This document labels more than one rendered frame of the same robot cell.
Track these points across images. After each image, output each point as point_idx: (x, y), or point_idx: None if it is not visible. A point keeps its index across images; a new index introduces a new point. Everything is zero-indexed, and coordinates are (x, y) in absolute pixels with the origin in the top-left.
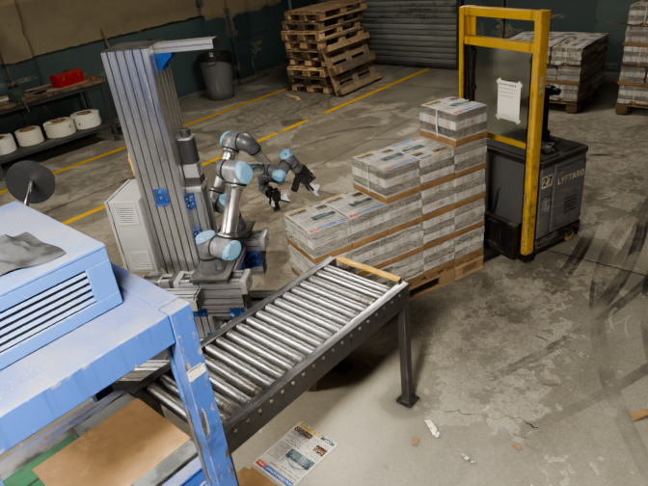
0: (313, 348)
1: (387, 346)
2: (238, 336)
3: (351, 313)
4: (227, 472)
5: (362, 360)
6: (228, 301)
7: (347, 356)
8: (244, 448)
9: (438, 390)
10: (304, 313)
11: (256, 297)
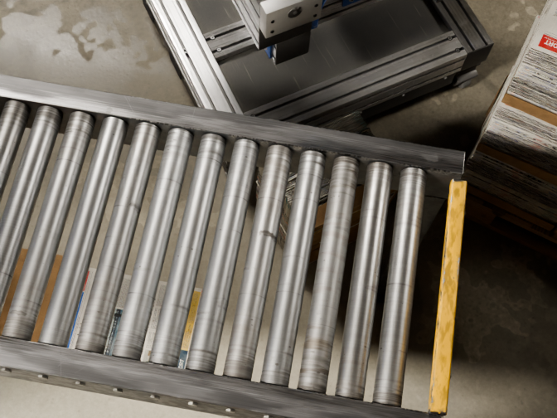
0: (51, 340)
1: (495, 344)
2: (36, 140)
3: (230, 355)
4: None
5: (425, 313)
6: (242, 8)
7: (421, 278)
8: (102, 230)
9: None
10: (181, 235)
11: (438, 8)
